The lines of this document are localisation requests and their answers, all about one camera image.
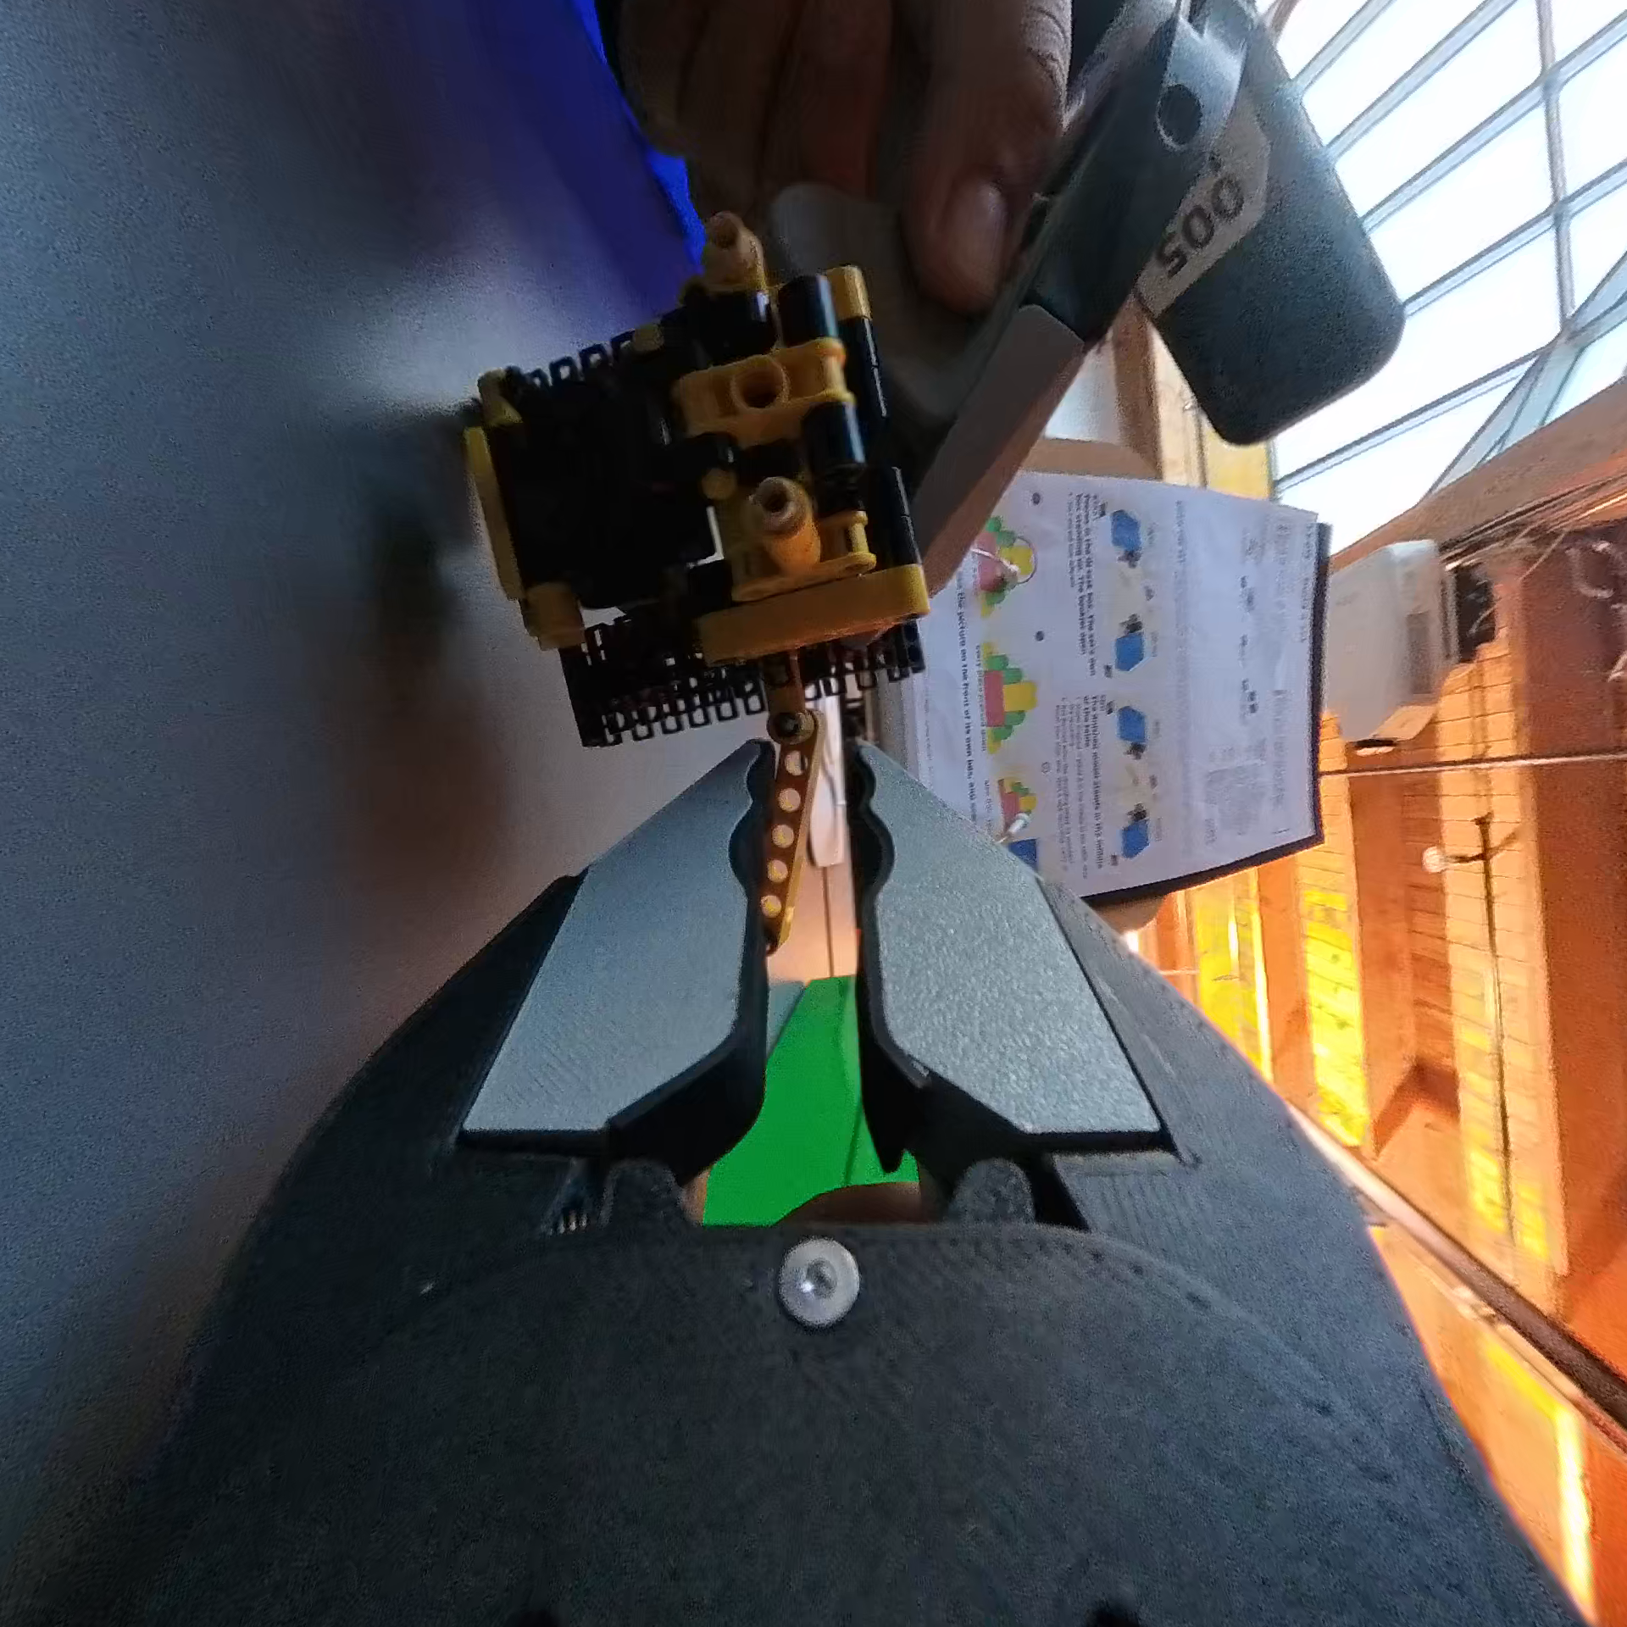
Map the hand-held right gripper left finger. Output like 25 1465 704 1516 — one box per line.
460 741 781 1187

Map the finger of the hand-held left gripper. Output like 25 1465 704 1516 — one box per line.
912 302 1089 599

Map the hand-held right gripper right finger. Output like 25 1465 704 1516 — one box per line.
846 741 1169 1207

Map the yellow black lego vehicle model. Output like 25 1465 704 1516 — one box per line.
460 209 931 753

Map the person's left hand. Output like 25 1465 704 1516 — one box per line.
619 0 1079 317

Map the green plastic bin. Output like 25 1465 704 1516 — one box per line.
701 974 921 1229

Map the skylight window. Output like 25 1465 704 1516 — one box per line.
1264 0 1627 551

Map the white stand base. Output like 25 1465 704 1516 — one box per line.
813 704 854 869

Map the printed instruction sheet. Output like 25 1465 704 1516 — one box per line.
903 469 1331 907

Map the white ceiling box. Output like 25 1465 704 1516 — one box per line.
1321 538 1459 747

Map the blue plastic bin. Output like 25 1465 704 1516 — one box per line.
558 0 707 272

